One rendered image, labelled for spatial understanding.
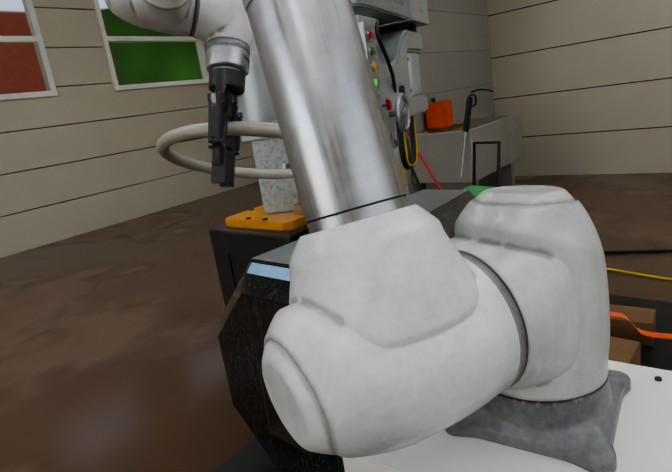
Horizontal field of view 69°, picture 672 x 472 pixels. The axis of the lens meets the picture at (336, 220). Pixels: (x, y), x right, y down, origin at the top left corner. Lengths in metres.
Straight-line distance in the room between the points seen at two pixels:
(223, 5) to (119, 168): 6.96
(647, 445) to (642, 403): 0.08
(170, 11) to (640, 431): 0.98
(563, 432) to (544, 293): 0.17
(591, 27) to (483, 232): 5.94
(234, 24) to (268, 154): 1.41
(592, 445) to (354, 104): 0.42
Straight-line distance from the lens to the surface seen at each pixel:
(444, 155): 4.59
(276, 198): 2.47
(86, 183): 7.76
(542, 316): 0.51
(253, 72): 2.36
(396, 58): 2.14
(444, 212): 1.96
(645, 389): 0.74
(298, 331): 0.41
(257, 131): 1.04
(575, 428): 0.62
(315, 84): 0.45
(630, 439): 0.66
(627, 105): 6.38
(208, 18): 1.09
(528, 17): 6.61
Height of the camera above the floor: 1.28
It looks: 14 degrees down
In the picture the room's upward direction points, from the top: 9 degrees counter-clockwise
